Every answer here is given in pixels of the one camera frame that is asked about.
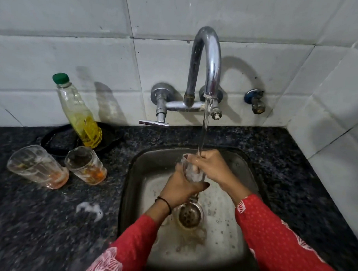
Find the person's left hand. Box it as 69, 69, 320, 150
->
158, 170, 211, 210

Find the person's right hand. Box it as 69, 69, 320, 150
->
185, 148, 239, 190

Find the clear drinking glass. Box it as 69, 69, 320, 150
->
180, 153, 207, 183

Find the person's left forearm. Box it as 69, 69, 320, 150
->
85, 195, 174, 271

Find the person's right forearm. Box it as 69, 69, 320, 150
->
216, 177, 350, 271

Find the round sink drain strainer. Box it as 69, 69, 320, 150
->
176, 201, 205, 230

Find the steel kitchen sink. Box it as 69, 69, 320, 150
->
116, 143, 268, 271

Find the black wrist thread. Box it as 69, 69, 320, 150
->
155, 196, 173, 215

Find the chrome sink faucet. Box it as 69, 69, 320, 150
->
138, 24, 226, 130

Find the white soap foam blob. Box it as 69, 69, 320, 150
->
75, 201, 104, 223

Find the small dirty drinking glass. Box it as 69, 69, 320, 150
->
64, 146, 109, 186

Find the green-capped yellow liquid bottle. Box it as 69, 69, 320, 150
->
50, 72, 105, 149

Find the black round pan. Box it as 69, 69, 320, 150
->
40, 120, 123, 160

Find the large dirty drinking glass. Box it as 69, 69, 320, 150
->
6, 144, 71, 190

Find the blue-handled wall tap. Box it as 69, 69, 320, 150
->
244, 89, 267, 115

